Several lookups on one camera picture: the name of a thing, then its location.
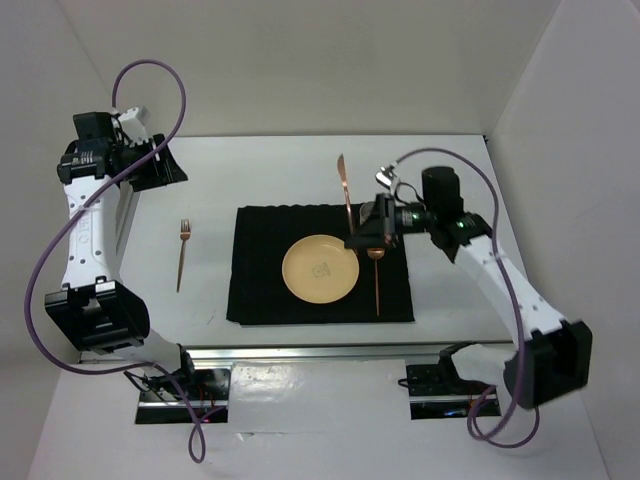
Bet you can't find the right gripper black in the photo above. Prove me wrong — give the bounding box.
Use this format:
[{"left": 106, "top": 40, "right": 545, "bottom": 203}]
[{"left": 344, "top": 192, "right": 437, "bottom": 249}]

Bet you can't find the copper spoon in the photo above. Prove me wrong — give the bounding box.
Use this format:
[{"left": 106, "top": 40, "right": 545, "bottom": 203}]
[{"left": 367, "top": 248, "right": 385, "bottom": 316}]

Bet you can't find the copper knife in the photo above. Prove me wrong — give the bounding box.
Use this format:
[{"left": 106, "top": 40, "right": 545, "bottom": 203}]
[{"left": 337, "top": 154, "right": 355, "bottom": 234}]

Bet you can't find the copper fork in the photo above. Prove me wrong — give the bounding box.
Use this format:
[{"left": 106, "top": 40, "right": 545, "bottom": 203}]
[{"left": 176, "top": 218, "right": 192, "bottom": 293}]

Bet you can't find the yellow plate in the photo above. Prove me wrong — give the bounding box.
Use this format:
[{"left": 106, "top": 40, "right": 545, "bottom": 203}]
[{"left": 281, "top": 234, "right": 360, "bottom": 304}]

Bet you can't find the black cloth placemat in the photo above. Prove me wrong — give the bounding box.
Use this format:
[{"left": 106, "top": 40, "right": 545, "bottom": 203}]
[{"left": 227, "top": 204, "right": 415, "bottom": 326}]

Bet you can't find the metal cup copper base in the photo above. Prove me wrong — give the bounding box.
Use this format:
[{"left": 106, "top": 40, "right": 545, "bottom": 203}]
[{"left": 358, "top": 201, "right": 375, "bottom": 226}]

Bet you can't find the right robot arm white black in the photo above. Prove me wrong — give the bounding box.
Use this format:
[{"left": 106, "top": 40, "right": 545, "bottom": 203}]
[{"left": 345, "top": 166, "right": 593, "bottom": 410}]

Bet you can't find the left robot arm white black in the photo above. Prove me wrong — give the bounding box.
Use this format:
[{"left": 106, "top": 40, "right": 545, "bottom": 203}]
[{"left": 44, "top": 107, "right": 199, "bottom": 399}]

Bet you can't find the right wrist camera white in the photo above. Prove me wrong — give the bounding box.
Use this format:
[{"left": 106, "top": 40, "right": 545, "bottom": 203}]
[{"left": 375, "top": 165, "right": 400, "bottom": 195}]

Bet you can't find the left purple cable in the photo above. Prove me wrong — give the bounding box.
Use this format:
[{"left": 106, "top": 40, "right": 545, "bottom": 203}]
[{"left": 23, "top": 59, "right": 207, "bottom": 464}]

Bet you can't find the aluminium front rail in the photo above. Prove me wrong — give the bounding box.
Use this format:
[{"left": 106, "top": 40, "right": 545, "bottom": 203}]
[{"left": 79, "top": 339, "right": 516, "bottom": 363}]

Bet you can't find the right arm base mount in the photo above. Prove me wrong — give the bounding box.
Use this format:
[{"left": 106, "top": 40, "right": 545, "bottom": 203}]
[{"left": 397, "top": 360, "right": 488, "bottom": 420}]

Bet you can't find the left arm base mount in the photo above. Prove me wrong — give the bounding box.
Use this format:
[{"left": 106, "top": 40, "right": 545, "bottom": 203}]
[{"left": 125, "top": 366, "right": 231, "bottom": 425}]

